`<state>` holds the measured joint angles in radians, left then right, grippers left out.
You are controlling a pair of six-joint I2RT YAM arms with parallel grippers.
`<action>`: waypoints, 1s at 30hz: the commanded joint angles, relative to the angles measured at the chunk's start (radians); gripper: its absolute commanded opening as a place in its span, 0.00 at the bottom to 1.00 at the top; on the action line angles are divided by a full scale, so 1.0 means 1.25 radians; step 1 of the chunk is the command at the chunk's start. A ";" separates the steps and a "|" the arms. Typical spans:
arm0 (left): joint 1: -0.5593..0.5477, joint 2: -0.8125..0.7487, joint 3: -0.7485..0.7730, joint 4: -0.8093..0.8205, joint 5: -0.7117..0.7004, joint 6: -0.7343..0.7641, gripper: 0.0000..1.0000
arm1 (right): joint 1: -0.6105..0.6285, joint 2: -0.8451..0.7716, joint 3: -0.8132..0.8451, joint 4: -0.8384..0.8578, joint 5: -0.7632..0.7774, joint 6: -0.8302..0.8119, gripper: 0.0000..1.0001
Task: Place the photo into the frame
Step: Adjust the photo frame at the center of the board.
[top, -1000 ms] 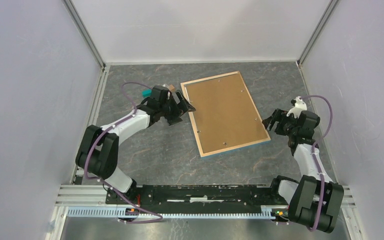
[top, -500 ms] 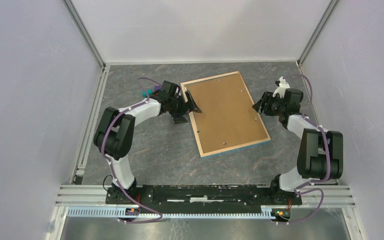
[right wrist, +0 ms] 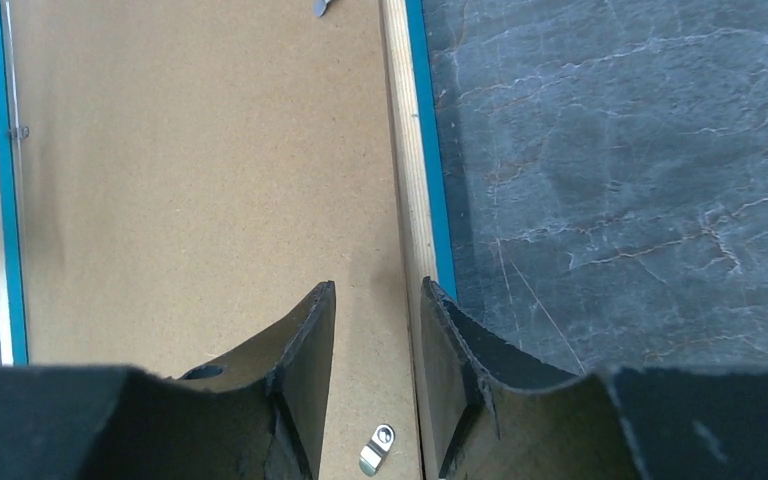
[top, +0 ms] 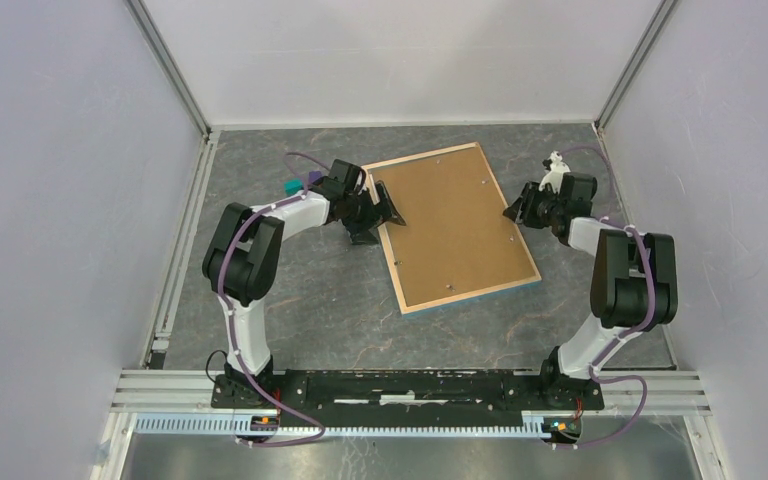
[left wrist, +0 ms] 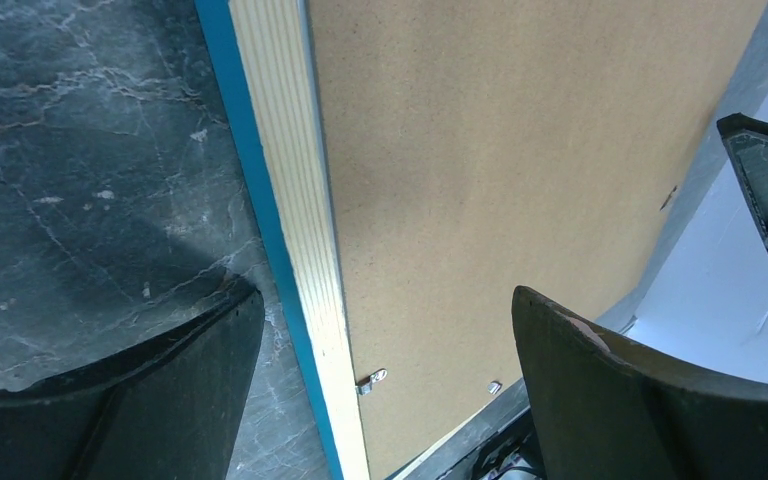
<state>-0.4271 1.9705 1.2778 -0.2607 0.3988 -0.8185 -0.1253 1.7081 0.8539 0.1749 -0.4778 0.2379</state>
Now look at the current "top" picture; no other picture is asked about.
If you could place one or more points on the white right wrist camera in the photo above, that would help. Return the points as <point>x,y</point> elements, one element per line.
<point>555,169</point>

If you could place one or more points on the wooden picture frame teal edge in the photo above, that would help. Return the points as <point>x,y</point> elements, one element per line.
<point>384,252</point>

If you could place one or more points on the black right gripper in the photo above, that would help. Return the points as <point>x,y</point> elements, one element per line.
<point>523,206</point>

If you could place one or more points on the aluminium rail base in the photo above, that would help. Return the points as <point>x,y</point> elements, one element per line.
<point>181,402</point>

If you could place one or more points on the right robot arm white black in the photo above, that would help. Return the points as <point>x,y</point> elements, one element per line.
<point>633,285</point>

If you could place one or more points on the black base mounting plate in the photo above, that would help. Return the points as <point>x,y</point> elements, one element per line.
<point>424,397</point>

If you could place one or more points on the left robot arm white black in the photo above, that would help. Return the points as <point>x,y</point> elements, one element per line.
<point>242,258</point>

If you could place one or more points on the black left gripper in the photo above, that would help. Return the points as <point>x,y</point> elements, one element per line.
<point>360,233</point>

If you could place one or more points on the teal wooden block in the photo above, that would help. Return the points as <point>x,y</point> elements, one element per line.
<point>292,187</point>

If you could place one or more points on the purple wooden block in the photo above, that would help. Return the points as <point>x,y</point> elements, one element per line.
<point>314,177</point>

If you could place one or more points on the brown cardboard backing board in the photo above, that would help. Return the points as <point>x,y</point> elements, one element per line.
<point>457,225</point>

